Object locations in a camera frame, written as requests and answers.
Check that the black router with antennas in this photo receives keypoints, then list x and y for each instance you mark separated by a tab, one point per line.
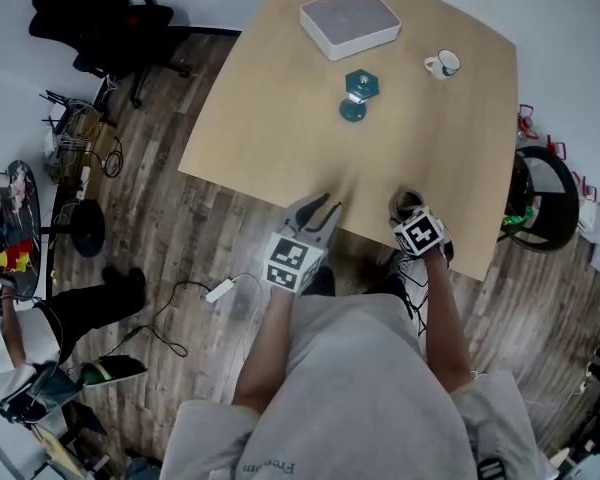
62	113

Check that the person's right forearm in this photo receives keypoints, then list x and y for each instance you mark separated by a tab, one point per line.
445	328

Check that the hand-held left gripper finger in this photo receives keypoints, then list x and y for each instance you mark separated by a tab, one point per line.
327	225
305	208

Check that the white mug with dark print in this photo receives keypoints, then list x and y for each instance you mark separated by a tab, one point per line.
445	65

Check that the round black pedestal table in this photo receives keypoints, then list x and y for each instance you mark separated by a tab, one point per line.
87	228

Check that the white power adapter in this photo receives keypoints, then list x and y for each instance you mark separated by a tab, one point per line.
220	290

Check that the green plastic bottle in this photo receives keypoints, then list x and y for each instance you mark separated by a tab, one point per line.
517	218

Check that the black office chair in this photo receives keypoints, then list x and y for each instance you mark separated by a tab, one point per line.
105	23

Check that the white flat box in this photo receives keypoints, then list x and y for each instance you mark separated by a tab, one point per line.
350	20

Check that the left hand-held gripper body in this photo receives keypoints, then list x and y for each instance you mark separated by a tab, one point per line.
292	263

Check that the teal lantern lamp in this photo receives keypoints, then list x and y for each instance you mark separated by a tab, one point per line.
361	88

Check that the red and yellow toy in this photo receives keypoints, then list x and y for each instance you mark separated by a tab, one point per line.
12	257

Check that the person's grey shirt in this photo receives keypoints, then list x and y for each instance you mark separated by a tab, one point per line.
360	408

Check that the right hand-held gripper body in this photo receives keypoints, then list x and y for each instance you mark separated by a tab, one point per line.
420	233

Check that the black green oval device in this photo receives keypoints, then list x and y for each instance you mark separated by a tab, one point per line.
115	370

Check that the black round trash bin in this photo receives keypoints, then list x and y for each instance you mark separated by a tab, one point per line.
572	208

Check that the person's white shoe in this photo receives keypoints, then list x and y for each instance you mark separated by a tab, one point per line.
409	273

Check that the person's left forearm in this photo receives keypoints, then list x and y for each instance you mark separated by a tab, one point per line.
265	353

